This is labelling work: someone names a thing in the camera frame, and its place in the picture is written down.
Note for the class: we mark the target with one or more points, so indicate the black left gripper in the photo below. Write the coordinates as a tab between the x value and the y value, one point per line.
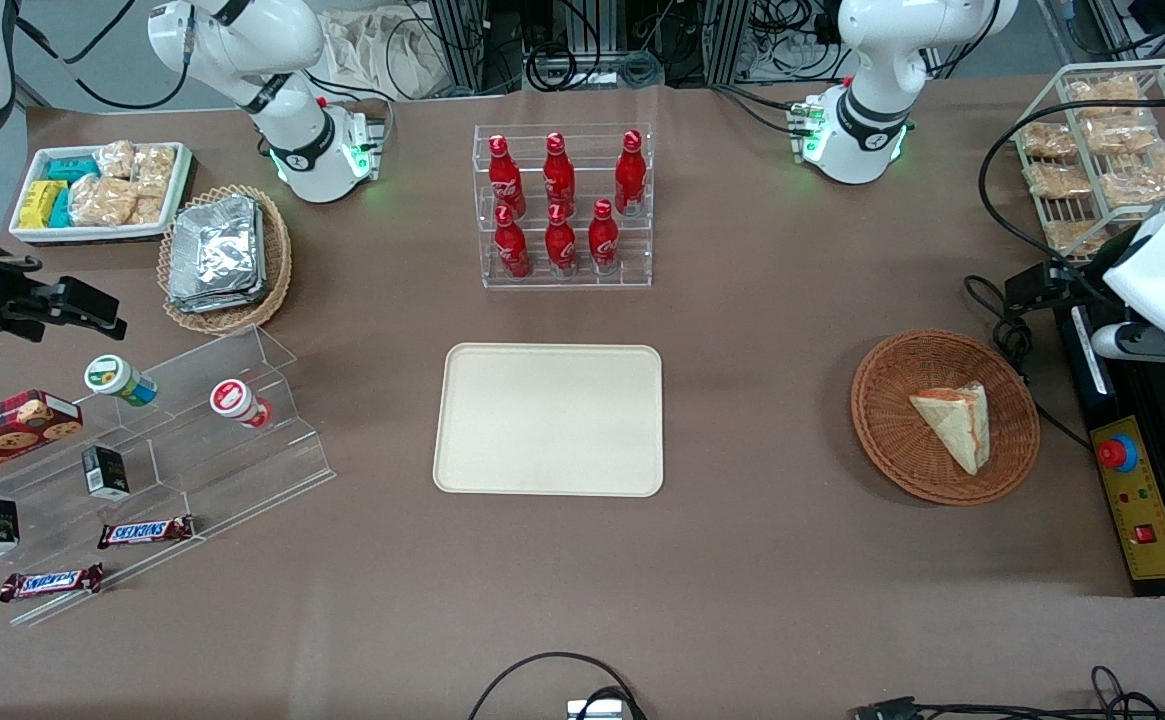
1085	287

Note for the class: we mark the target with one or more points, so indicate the triangle sandwich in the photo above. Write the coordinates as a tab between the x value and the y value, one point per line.
957	425

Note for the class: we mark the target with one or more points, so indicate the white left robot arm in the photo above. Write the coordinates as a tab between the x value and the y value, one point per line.
867	100

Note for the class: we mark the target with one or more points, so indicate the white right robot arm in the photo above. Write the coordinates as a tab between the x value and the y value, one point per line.
292	140

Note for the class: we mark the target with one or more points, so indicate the white rectangular snack tray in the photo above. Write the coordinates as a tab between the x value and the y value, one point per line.
92	234

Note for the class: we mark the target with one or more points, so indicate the oval tan wicker basket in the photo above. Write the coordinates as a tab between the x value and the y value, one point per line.
277	260

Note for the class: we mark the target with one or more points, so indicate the round brown wicker basket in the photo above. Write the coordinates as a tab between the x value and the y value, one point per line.
902	440

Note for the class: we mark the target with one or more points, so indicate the cream plastic tray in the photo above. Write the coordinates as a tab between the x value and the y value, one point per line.
548	420

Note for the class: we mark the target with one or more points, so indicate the clear bagged pastry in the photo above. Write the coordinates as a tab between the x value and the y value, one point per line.
1047	140
1057	180
1104	92
1142	180
1077	235
1120	135

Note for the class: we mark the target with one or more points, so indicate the green lid cup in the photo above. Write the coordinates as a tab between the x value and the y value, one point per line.
117	378

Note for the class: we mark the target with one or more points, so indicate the black machine housing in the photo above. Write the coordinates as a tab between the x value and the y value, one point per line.
1082	370

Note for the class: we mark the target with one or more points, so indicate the teal snack packet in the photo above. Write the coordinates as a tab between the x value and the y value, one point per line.
61	210
72	169

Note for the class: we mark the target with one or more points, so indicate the clear rice cracker pack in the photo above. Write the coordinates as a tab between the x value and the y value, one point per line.
154	170
148	210
102	202
116	160

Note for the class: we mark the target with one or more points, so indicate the yellow snack packet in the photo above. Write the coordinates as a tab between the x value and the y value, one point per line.
40	205

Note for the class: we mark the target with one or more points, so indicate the silver foil packet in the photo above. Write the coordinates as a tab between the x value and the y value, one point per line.
212	245
260	270

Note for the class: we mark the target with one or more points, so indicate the red cookie box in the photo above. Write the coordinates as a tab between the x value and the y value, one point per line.
7	430

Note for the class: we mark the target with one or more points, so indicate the red lid cup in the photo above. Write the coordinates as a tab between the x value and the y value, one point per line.
237	402

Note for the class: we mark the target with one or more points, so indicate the red emergency stop button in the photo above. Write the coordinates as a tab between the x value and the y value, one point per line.
1117	453

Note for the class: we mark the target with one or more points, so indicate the clear acrylic stepped shelf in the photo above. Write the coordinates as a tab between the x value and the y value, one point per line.
212	470

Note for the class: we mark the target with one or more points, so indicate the brown snickers bar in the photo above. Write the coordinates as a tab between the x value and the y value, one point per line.
145	532
50	582

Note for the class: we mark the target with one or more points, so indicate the yellow control panel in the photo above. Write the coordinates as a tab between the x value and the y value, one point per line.
1147	500

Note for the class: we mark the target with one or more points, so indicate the beige canvas bag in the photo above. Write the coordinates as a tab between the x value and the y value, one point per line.
382	55

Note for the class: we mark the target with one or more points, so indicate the clear acrylic bottle rack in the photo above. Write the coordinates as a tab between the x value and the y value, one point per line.
632	265

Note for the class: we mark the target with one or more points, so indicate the red cola bottle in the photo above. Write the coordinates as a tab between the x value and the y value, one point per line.
559	175
505	178
512	248
561	245
630	175
603	240

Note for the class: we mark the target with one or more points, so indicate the small silver device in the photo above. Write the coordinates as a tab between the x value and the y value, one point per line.
596	710

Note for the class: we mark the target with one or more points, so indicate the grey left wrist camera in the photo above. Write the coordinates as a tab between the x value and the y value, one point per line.
1142	342

